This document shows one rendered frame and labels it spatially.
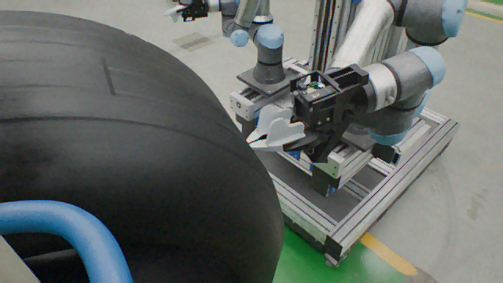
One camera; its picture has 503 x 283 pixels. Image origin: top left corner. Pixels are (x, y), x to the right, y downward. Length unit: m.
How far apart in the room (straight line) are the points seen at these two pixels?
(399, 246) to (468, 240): 0.38
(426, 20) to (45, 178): 0.90
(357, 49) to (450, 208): 1.63
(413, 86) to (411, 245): 1.49
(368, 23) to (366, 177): 1.22
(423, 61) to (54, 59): 0.53
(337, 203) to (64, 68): 1.61
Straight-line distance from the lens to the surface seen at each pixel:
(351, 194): 1.86
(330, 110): 0.55
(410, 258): 2.01
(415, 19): 1.00
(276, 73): 1.63
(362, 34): 0.86
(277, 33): 1.59
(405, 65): 0.63
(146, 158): 0.28
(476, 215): 2.35
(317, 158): 0.62
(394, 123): 0.70
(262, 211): 0.38
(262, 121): 0.55
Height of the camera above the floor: 1.60
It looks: 42 degrees down
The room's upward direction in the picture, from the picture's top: straight up
